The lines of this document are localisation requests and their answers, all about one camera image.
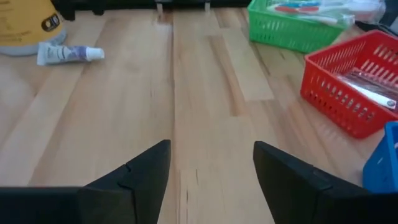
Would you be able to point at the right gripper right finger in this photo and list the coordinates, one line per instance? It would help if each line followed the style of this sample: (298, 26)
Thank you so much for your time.
(295, 193)

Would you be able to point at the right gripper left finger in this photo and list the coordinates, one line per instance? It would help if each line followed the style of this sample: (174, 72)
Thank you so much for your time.
(136, 193)

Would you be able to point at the toothpaste packet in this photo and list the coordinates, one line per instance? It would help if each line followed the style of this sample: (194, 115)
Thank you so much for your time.
(373, 81)

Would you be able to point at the clear bagged tube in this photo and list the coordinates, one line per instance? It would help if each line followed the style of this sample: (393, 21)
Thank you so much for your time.
(317, 19)

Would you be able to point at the toothbrush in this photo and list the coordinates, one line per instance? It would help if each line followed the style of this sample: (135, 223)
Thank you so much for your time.
(295, 7)

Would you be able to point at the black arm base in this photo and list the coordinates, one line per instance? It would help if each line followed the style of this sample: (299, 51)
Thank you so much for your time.
(81, 6)

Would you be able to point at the blue plastic basket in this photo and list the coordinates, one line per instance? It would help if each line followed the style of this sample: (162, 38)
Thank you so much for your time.
(382, 165)

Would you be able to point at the red plastic basket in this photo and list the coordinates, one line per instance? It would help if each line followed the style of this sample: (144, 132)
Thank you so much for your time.
(332, 93)

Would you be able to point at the white purple toothpaste tube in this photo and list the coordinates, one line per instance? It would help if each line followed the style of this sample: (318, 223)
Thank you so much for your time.
(62, 53)

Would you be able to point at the green plastic basket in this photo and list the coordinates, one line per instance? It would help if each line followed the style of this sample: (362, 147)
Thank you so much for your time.
(289, 34)

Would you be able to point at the yellow bottle with white cap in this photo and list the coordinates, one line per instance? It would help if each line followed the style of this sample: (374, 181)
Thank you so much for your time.
(25, 25)

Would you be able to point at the silver metal bracket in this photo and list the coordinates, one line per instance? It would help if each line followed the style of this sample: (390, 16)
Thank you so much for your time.
(207, 5)
(159, 7)

